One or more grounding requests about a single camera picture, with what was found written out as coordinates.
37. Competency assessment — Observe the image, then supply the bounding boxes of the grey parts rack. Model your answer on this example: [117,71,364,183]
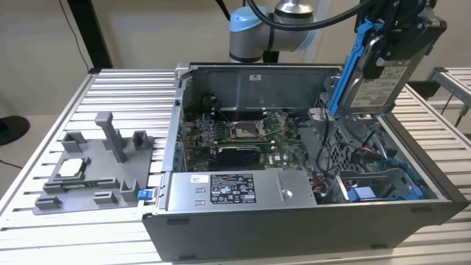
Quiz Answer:
[32,112,155,216]

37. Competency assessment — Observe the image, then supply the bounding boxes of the silver CPU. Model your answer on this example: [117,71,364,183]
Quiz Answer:
[57,159,88,178]

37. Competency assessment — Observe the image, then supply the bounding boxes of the RAM slot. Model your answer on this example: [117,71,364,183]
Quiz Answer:
[219,108,267,115]
[216,140,275,145]

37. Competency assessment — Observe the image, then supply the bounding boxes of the green motherboard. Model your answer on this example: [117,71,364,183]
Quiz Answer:
[181,110,317,172]

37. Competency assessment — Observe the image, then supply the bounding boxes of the CPU socket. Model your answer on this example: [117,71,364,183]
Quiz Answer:
[229,121,263,141]

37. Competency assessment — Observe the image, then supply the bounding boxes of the blue carrier in bay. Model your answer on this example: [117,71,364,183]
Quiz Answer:
[347,186,423,204]

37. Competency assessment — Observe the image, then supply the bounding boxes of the thin black floor cable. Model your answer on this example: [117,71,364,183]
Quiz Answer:
[0,158,24,169]

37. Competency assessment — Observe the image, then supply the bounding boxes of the black wire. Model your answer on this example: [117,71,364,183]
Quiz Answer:
[315,110,364,178]

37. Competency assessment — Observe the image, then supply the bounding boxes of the open grey PC case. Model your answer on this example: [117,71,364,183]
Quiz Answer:
[141,62,471,262]

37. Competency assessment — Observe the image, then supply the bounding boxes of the black board power connector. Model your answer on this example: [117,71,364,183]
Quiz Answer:
[200,93,217,112]

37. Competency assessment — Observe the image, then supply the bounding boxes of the hard disk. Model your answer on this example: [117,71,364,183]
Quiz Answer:
[327,19,433,120]

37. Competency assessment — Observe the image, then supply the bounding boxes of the black table bracket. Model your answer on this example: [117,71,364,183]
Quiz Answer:
[408,79,440,100]

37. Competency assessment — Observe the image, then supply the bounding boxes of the grey metal disk bay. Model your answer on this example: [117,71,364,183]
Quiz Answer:
[297,91,441,205]

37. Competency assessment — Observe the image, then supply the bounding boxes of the metal slat side table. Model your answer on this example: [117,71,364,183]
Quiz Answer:
[425,66,471,111]

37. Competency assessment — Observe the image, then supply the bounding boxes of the thin locking lever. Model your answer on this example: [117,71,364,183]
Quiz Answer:
[216,108,233,124]

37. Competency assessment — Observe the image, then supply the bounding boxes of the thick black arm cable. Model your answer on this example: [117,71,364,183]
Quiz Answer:
[245,0,371,31]

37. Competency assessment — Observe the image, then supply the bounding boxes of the silver power supply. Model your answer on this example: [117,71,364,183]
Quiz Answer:
[165,170,317,212]

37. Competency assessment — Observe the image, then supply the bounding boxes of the blue wire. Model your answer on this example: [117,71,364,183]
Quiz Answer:
[379,156,417,189]

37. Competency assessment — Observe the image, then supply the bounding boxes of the metal socket cover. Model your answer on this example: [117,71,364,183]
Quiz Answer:
[259,112,288,132]

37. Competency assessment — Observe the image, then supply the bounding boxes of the black round stand foot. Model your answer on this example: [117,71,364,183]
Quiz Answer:
[0,115,31,146]

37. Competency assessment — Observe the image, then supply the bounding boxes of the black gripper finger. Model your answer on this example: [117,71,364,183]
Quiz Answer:
[365,56,388,81]

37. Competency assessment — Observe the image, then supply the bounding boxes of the red and yellow wires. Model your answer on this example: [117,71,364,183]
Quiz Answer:
[353,147,380,164]

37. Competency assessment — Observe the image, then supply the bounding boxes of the black graphics card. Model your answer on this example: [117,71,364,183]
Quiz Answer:
[215,145,263,169]

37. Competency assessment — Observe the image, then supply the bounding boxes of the black upright post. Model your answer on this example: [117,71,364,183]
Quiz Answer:
[65,0,115,70]

